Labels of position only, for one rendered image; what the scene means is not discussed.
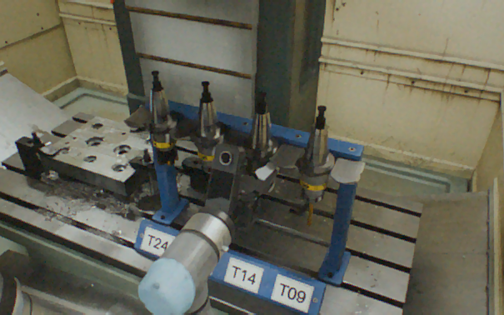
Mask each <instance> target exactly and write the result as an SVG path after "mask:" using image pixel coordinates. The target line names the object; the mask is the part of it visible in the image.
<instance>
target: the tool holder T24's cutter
mask: <svg viewBox="0 0 504 315"><path fill-rule="evenodd" d="M155 152H156V157H157V163H158V164H159V165H162V166H163V165H164V164H165V163H167V165H168V166H171V165H173V164H175V161H176V160H177V161H178V154H177V148H176V147H174V148H173V149H171V150H169V151H160V150H159V149H156V150H155Z"/></svg>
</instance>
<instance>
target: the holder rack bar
mask: <svg viewBox="0 0 504 315"><path fill-rule="evenodd" d="M167 102H168V105H169V107H170V111H171V113H172V115H173V114H174V113H176V115H177V123H179V122H180V121H182V120H183V119H184V118H188V119H192V120H195V121H198V110H199V107H196V106H192V105H188V104H184V103H180V102H174V101H169V100H167ZM145 107H146V108H149V109H151V100H150V101H149V102H147V103H146V104H145ZM217 117H218V121H219V124H221V125H223V126H224V129H225V135H226V134H227V133H228V132H229V131H230V130H235V131H239V132H242V133H249V134H251V130H252V121H253V120H252V119H249V118H244V117H238V116H233V115H229V114H226V113H225V112H219V111H217ZM271 132H272V137H274V138H275V139H276V140H277V142H278V145H277V147H279V146H280V144H281V142H285V143H288V144H292V145H296V146H299V147H303V148H307V143H308V139H309V137H310V133H309V132H301V131H298V130H294V129H291V128H290V127H283V126H279V125H274V124H271ZM363 148H365V147H363V146H362V145H358V144H354V142H347V141H342V140H339V139H335V138H331V137H329V138H328V150H329V153H331V154H332V156H333V157H334V161H336V159H337V156H342V157H345V158H348V159H352V160H355V161H361V160H362V154H363Z"/></svg>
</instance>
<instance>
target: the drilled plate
mask: <svg viewBox="0 0 504 315"><path fill-rule="evenodd" d="M93 123H94V125H93ZM95 123H96V124H95ZM91 124H92V126H91ZM105 124H106V126H104V125H105ZM103 126H104V127H103ZM94 128H95V131H96V132H95V131H94ZM99 128H101V130H99ZM116 128H117V129H116ZM96 129H97V130H96ZM111 130H112V131H111ZM130 130H131V127H129V126H127V125H126V124H124V123H120V122H114V121H111V120H107V119H104V118H101V117H95V118H93V119H92V120H90V121H89V122H87V123H85V124H84V125H82V126H81V127H79V128H77V130H76V131H74V132H72V133H71V134H69V135H67V136H66V137H64V138H63V139H61V140H60V141H58V142H56V144H55V145H52V146H53V147H54V148H56V150H57V152H58V153H60V154H56V155H55V156H52V157H46V156H43V155H41V154H40V157H41V159H42V164H43V166H44V168H46V169H48V170H51V171H54V172H57V173H59V174H62V175H64V176H67V177H70V178H75V179H77V180H80V181H83V182H86V183H91V184H93V185H96V186H99V187H102V188H103V189H106V190H108V191H111V192H115V193H119V194H122V195H124V196H128V195H129V194H130V193H131V192H132V191H133V190H134V189H135V188H136V186H137V185H139V184H140V183H141V182H143V181H144V180H145V179H146V178H147V177H148V175H147V171H145V170H141V169H138V168H135V167H132V166H131V165H130V164H129V163H128V164H129V167H128V166H125V163H126V162H128V161H129V160H128V159H131V158H134V157H135V156H138V155H139V156H142V155H143V154H144V149H145V148H147V149H148V151H149V153H150V154H151V158H152V159H153V155H152V145H151V139H150V134H149V133H148V131H147V130H144V129H142V130H141V131H139V132H137V134H136V135H135V134H134V133H132V132H131V131H130ZM114 132H115V133H114ZM78 134H79V136H78ZM80 134H81V135H80ZM104 135H106V136H105V138H106V139H104V138H103V137H104ZM94 136H95V137H94ZM99 136H101V137H99ZM112 136H113V137H112ZM70 137H72V138H70ZM74 138H75V139H76V140H75V139H74ZM110 138H111V139H110ZM103 139H104V140H105V141H104V140H103ZM85 140H86V142H84V141H85ZM145 140H146V141H145ZM69 141H70V142H69ZM102 142H103V143H102ZM64 143H66V144H64ZM149 143H150V145H149ZM86 144H87V145H88V146H87V145H86ZM99 144H100V145H99ZM101 144H103V145H101ZM62 145H63V146H65V147H63V149H62ZM66 145H67V146H68V148H67V147H66ZM69 145H70V148H69ZM92 145H93V146H94V147H91V146H92ZM95 146H96V147H95ZM97 146H99V147H97ZM129 146H130V147H129ZM131 146H132V147H131ZM75 148H77V149H76V150H75V151H74V149H75ZM69 149H70V150H69ZM66 151H68V152H66ZM130 151H131V152H130ZM127 152H129V153H127ZM61 153H62V154H61ZM66 153H67V154H66ZM80 153H81V154H80ZM95 154H96V155H95ZM108 154H110V155H108ZM119 154H120V155H119ZM133 154H134V155H133ZM140 154H141V155H140ZM69 155H70V156H69ZM71 155H72V156H74V157H72V156H71ZM84 155H85V157H84ZM90 155H91V156H90ZM118 155H119V156H118ZM123 155H124V156H123ZM127 155H128V156H127ZM119 158H120V159H119ZM98 159H99V160H98ZM84 160H85V161H84ZM115 163H118V165H116V166H115ZM120 163H122V164H123V165H122V164H120ZM88 164H89V165H88ZM113 165H114V166H113ZM111 166H113V167H111ZM125 167H127V168H126V169H125ZM130 167H131V168H130ZM115 171H116V172H115ZM120 171H121V172H120Z"/></svg>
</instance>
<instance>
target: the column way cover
mask: <svg viewBox="0 0 504 315"><path fill-rule="evenodd" d="M124 1H125V6H126V9H128V10H129V12H130V18H131V23H132V33H133V38H134V44H135V49H136V54H137V56H138V57H139V62H140V67H141V73H142V78H143V82H144V88H145V94H146V97H151V88H152V82H153V76H152V74H151V72H153V71H159V73H160V74H159V75H158V76H159V81H161V82H162V87H163V88H164V90H165V93H166V96H167V100H169V101H174V102H177V103H184V104H188V105H192V106H196V107H199V100H200V98H202V95H201V93H203V86H201V82H203V81H209V83H210V85H209V86H208V91H209V92H210V93H211V98H213V102H214V106H215V110H217V111H219V112H223V113H226V114H229V115H233V116H238V117H241V118H249V119H252V120H253V116H254V111H255V74H256V73H257V24H258V23H259V0H124Z"/></svg>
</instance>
